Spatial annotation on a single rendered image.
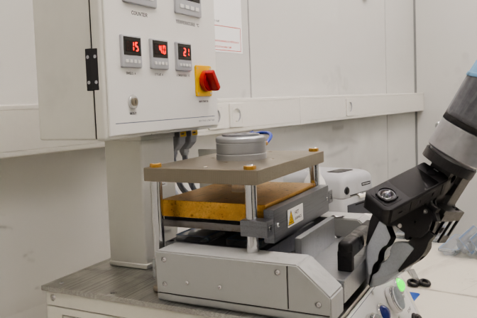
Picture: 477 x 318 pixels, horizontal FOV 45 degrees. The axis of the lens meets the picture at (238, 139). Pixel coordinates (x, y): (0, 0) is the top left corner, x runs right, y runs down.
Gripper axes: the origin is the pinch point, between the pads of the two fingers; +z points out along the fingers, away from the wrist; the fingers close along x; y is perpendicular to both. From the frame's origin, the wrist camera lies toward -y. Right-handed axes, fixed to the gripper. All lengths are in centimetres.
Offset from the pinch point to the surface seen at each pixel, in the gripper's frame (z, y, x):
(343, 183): 15, 75, 55
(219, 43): -7, 40, 93
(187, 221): 5.0, -16.9, 20.6
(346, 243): -4.6, -7.2, 2.2
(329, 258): 0.7, -2.7, 5.8
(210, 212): 1.7, -16.1, 18.2
